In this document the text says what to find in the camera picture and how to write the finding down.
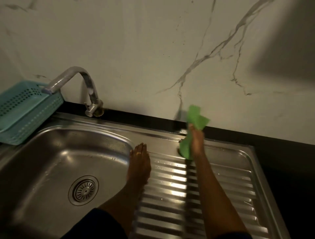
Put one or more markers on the person's left hand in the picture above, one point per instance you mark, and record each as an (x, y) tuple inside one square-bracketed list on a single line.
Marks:
[(139, 165)]

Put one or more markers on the person's right hand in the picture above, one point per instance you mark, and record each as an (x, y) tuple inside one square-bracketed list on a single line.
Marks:
[(196, 142)]

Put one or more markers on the dark blue sleeve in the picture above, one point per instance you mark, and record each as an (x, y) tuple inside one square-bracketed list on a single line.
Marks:
[(96, 225)]

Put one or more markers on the green cleaning cloth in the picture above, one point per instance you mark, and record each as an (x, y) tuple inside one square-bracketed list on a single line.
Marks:
[(194, 123)]

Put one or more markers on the person's left forearm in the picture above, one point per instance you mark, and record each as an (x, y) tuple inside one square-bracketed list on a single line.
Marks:
[(123, 204)]

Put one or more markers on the round sink drain strainer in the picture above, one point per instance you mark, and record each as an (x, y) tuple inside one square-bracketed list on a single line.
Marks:
[(84, 190)]

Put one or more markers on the person's left fingers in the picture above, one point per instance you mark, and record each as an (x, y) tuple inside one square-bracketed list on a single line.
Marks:
[(139, 149)]

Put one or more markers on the person's right forearm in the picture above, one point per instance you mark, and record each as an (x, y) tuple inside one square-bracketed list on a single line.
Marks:
[(216, 197)]

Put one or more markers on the chrome faucet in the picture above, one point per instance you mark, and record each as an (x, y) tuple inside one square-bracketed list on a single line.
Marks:
[(81, 86)]

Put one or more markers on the teal plastic basket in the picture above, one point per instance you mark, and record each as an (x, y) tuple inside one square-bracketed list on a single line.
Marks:
[(24, 110)]

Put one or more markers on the stainless steel sink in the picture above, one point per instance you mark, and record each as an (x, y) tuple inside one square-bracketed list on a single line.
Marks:
[(147, 177)]

